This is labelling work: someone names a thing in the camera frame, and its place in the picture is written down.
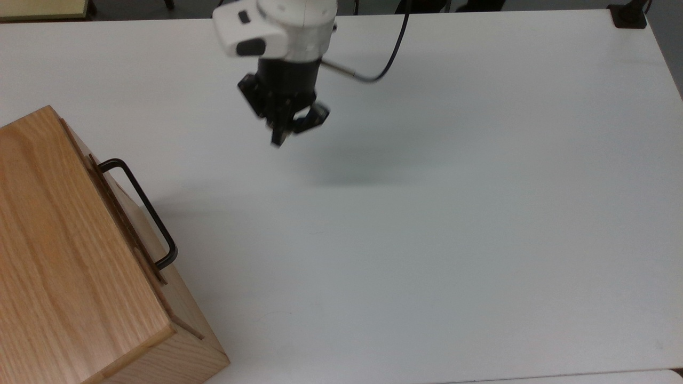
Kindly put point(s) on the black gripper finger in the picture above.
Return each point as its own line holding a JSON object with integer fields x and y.
{"x": 280, "y": 134}
{"x": 302, "y": 124}

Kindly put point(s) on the light wooden cabinet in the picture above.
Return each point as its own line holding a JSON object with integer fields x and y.
{"x": 64, "y": 256}

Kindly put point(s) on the wooden drawer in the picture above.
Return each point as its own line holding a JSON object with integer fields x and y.
{"x": 140, "y": 250}

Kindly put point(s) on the black table clamp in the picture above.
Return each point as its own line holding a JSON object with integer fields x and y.
{"x": 628, "y": 16}

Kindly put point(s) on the black Franka gripper body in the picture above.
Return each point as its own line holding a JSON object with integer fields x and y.
{"x": 285, "y": 85}

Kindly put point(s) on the pale yellow board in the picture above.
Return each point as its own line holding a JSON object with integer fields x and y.
{"x": 42, "y": 8}

